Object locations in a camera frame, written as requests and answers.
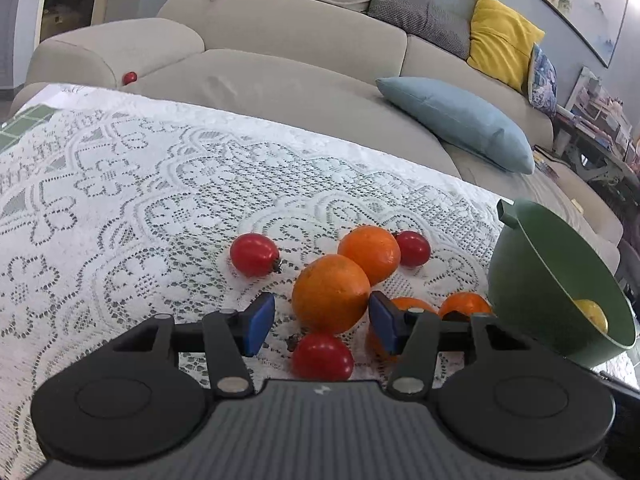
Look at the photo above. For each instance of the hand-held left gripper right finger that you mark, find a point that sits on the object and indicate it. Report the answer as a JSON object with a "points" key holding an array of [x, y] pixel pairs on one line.
{"points": [[381, 321]]}

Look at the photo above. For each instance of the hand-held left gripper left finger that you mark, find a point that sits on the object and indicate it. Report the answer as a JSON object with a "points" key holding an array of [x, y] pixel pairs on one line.
{"points": [[260, 321]]}

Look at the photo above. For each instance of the large orange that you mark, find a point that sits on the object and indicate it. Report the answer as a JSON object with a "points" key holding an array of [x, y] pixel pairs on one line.
{"points": [[330, 292]]}

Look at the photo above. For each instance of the red tomato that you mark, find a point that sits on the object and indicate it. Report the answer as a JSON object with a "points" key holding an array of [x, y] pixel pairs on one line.
{"points": [[412, 249], [130, 78], [322, 357], [252, 255]]}

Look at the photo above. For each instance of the green bowl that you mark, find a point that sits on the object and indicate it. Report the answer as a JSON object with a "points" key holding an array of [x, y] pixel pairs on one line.
{"points": [[530, 280]]}

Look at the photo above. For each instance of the white lace tablecloth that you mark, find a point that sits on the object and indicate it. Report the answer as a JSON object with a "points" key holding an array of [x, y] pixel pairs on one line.
{"points": [[150, 185]]}

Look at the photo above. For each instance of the yellow lemon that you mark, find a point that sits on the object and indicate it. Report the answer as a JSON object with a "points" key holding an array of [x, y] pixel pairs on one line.
{"points": [[592, 314]]}

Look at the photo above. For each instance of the light blue pillow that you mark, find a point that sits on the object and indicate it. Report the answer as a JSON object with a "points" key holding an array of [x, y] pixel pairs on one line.
{"points": [[460, 120]]}

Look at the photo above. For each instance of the stack of books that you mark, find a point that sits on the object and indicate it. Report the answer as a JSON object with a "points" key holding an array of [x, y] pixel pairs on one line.
{"points": [[545, 160]]}

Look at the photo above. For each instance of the beige sofa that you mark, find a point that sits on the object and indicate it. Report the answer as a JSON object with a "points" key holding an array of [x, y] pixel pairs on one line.
{"points": [[275, 75]]}

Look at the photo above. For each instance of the cluttered side table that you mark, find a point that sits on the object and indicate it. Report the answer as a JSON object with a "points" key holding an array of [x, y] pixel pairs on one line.
{"points": [[595, 130]]}

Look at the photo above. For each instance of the blue patterned pillow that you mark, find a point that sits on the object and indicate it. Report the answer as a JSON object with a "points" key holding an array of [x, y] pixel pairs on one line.
{"points": [[542, 80]]}

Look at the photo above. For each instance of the yellow pillow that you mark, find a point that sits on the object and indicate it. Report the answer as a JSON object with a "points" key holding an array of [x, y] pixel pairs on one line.
{"points": [[500, 42]]}

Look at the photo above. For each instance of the green checked cloth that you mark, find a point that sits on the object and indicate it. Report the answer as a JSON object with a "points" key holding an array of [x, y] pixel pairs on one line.
{"points": [[25, 122]]}

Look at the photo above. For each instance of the grey houndstooth pillow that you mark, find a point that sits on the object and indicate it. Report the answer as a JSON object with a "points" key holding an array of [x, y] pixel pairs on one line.
{"points": [[415, 10]]}

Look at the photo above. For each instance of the large framed painting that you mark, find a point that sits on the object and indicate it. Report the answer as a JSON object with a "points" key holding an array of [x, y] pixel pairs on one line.
{"points": [[585, 0]]}

